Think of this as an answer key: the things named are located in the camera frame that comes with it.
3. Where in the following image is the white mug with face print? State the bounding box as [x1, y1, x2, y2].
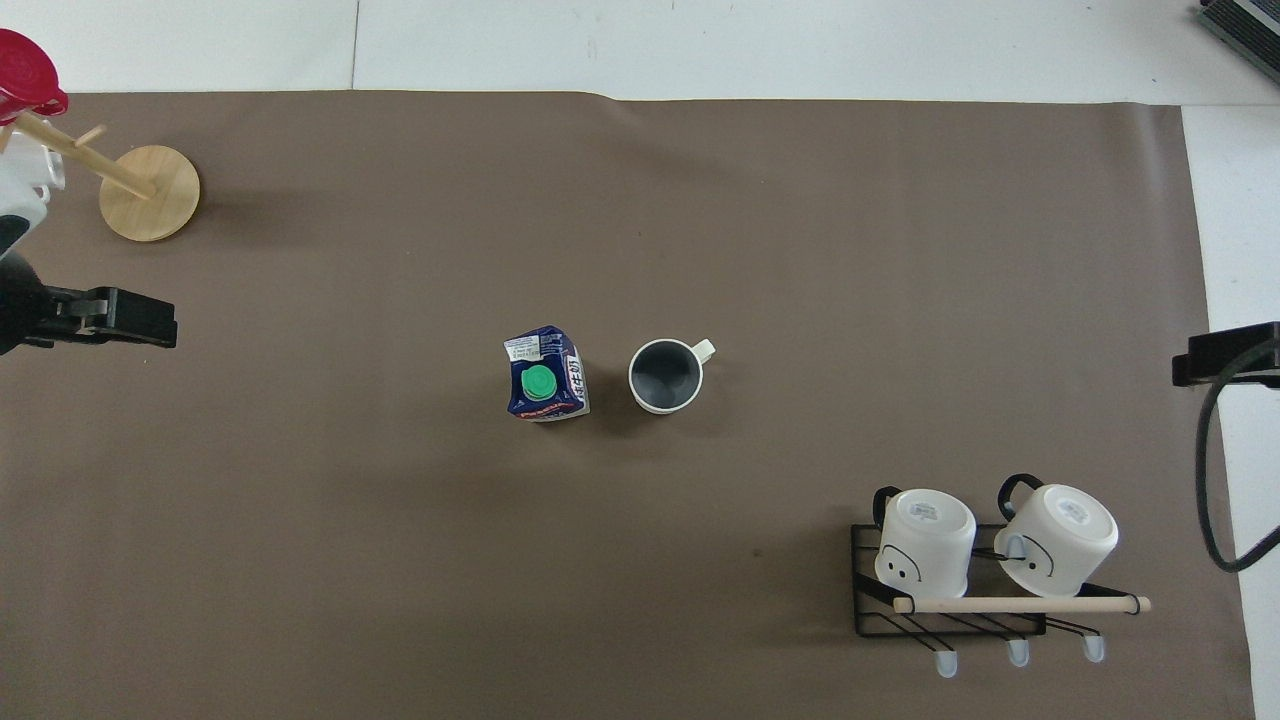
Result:
[992, 472, 1120, 600]
[871, 484, 978, 600]

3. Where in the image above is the black wire rack wooden rod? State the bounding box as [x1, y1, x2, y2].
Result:
[849, 520, 1154, 680]

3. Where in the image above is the red cup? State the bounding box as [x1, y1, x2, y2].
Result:
[0, 28, 70, 127]

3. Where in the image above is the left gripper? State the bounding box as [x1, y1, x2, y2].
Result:
[0, 252, 75, 357]

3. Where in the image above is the wooden mug tree stand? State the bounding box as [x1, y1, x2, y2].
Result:
[12, 110, 202, 244]

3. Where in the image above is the blue milk carton green cap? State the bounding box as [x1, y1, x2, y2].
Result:
[502, 324, 592, 425]

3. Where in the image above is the white cup grey inside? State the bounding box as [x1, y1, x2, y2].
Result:
[627, 337, 718, 417]

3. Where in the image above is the black cable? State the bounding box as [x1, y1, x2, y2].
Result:
[1194, 338, 1280, 574]

